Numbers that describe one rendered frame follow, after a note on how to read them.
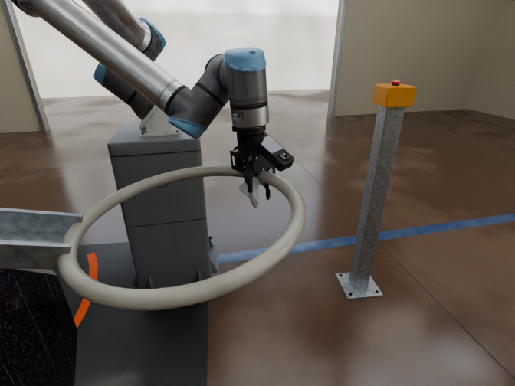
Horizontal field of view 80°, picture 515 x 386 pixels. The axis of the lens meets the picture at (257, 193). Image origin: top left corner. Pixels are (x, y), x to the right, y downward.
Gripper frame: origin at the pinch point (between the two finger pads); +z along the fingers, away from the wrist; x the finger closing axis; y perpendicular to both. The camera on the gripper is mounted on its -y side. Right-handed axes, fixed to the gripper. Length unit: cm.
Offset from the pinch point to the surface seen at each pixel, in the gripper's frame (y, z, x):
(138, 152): 79, 1, -4
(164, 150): 73, 2, -13
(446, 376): -46, 92, -52
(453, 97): 107, 97, -683
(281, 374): 4, 86, -6
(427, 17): 155, -50, -608
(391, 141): -2, 6, -80
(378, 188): 0, 28, -77
